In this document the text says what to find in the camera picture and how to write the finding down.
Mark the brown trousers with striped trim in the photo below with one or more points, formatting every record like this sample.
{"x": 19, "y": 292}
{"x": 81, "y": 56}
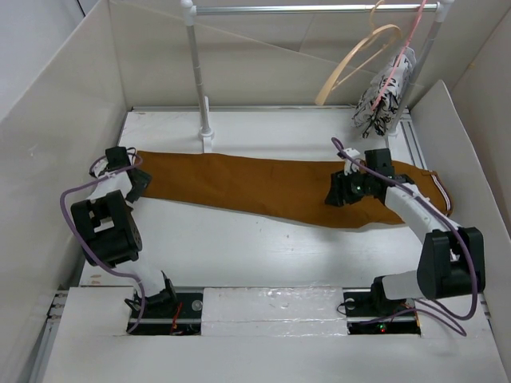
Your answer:
{"x": 283, "y": 189}

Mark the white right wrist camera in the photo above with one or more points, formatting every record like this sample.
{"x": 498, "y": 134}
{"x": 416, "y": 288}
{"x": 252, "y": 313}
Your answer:
{"x": 351, "y": 157}

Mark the aluminium frame rail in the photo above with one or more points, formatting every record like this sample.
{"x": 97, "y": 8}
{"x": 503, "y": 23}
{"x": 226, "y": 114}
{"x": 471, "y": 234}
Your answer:
{"x": 423, "y": 155}
{"x": 54, "y": 158}

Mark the white black printed garment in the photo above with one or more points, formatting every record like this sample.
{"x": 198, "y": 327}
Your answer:
{"x": 378, "y": 122}

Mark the white metal clothes rack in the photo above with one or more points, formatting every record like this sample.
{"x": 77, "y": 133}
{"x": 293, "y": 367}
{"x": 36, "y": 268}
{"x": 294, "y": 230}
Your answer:
{"x": 190, "y": 11}

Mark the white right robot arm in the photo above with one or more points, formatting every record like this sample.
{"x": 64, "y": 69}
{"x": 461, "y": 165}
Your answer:
{"x": 452, "y": 260}

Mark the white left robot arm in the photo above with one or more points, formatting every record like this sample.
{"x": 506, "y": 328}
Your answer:
{"x": 105, "y": 224}

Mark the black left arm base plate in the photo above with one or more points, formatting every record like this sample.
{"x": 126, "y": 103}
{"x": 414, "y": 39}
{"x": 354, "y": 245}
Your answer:
{"x": 184, "y": 318}

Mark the pink hanger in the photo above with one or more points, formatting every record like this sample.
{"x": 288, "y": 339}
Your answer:
{"x": 399, "y": 57}

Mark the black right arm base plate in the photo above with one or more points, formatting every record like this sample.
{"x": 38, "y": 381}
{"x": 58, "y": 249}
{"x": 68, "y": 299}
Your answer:
{"x": 366, "y": 317}

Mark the aluminium frame rail right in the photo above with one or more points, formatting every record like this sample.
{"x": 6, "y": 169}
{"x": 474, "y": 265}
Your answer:
{"x": 423, "y": 155}

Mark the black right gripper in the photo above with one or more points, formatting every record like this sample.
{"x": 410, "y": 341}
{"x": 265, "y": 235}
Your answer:
{"x": 339, "y": 189}

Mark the aluminium frame rail left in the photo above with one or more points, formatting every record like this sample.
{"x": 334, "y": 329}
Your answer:
{"x": 54, "y": 158}

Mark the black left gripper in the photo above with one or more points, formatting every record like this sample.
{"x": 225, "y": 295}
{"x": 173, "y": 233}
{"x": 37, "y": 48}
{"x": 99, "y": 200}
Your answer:
{"x": 143, "y": 180}

